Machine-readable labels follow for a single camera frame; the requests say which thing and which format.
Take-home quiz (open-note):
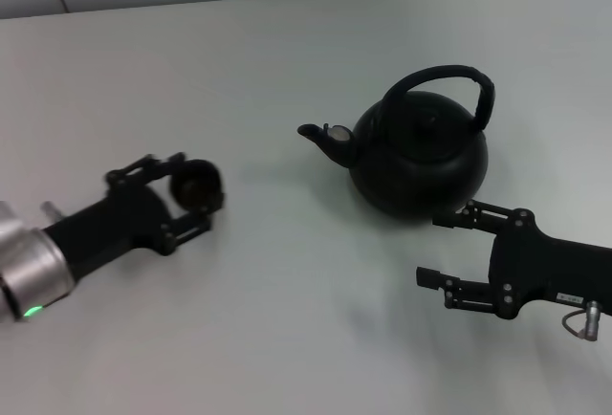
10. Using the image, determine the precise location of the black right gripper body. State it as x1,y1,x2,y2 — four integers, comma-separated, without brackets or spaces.
487,211,612,318

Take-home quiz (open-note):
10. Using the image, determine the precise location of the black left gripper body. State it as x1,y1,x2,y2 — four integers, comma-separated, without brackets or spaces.
42,180,173,287

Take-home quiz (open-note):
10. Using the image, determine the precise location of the small black teacup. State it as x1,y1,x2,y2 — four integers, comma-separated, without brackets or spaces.
169,159,226,210

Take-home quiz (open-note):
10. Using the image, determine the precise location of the black round teapot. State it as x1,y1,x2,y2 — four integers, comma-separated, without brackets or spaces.
296,64,495,219

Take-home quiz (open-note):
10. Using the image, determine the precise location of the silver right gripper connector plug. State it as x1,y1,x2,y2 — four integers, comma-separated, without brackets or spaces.
583,299,601,341

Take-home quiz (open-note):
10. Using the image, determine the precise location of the thin dark right gripper cable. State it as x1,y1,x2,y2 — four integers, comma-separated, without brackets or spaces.
562,308,588,339

